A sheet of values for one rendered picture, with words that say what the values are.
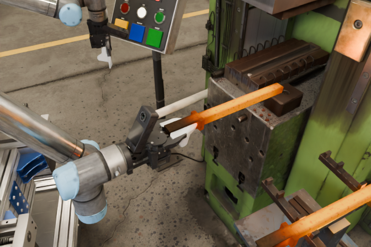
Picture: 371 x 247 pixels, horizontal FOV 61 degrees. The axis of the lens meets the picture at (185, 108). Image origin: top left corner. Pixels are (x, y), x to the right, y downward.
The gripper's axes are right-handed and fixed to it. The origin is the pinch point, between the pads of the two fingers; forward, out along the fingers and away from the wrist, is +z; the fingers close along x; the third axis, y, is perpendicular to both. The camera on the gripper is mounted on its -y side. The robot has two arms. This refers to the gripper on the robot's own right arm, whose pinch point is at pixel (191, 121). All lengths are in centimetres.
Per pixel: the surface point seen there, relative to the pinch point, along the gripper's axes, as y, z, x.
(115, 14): 8, 18, -90
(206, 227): 112, 31, -19
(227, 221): 106, 40, -13
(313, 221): 10.6, 11.6, 34.3
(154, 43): 14, 25, -64
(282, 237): 9.8, 2.2, 33.1
